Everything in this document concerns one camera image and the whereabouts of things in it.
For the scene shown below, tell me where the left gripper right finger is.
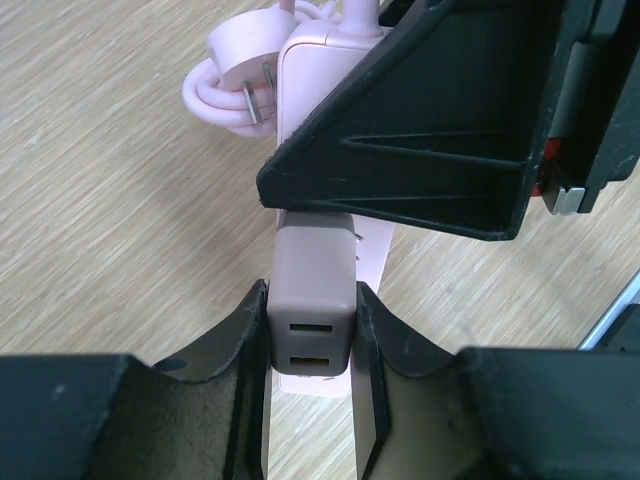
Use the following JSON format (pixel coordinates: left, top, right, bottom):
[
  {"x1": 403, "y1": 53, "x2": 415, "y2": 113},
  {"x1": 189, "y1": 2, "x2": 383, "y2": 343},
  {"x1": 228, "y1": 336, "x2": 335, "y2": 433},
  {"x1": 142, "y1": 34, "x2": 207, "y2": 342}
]
[{"x1": 351, "y1": 284, "x2": 639, "y2": 479}]

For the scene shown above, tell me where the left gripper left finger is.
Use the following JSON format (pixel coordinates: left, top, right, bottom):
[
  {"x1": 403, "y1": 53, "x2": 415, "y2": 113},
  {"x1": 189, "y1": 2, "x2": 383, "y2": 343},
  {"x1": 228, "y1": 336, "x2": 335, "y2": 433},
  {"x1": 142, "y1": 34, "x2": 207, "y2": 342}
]
[{"x1": 1, "y1": 281, "x2": 271, "y2": 479}]

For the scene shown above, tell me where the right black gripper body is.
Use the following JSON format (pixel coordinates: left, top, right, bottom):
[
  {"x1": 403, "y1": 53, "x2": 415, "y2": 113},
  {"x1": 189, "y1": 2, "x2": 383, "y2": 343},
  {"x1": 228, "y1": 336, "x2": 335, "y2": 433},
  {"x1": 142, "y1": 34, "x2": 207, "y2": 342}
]
[{"x1": 534, "y1": 1, "x2": 639, "y2": 215}]

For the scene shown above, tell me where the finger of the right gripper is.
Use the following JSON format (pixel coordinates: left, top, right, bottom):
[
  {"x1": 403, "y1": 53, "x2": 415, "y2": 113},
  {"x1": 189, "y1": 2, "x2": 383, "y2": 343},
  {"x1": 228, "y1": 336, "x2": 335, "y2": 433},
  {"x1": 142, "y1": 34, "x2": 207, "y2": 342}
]
[{"x1": 255, "y1": 0, "x2": 566, "y2": 244}]

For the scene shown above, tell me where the mauve dual usb charger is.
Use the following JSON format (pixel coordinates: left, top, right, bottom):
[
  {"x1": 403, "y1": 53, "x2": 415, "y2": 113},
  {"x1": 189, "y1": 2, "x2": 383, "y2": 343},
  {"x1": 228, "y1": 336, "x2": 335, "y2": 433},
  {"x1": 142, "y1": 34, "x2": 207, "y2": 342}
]
[{"x1": 267, "y1": 211, "x2": 356, "y2": 377}]

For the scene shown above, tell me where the pink power strip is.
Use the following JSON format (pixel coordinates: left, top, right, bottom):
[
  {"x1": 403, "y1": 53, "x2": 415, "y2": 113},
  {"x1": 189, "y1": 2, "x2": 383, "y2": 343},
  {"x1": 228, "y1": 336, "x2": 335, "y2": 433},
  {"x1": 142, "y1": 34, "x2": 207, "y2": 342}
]
[{"x1": 182, "y1": 1, "x2": 394, "y2": 398}]

